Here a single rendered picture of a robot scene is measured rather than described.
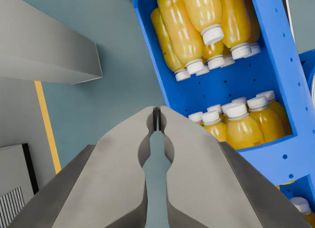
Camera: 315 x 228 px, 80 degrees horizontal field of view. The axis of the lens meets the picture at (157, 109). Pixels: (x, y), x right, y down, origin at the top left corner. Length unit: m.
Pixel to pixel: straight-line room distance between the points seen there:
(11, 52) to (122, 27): 0.96
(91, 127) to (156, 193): 0.80
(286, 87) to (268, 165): 0.13
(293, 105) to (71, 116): 1.70
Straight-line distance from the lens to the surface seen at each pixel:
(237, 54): 0.45
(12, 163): 2.00
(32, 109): 2.08
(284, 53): 0.38
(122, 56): 1.67
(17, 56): 1.01
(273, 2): 0.40
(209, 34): 0.41
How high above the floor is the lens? 1.55
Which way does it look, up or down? 81 degrees down
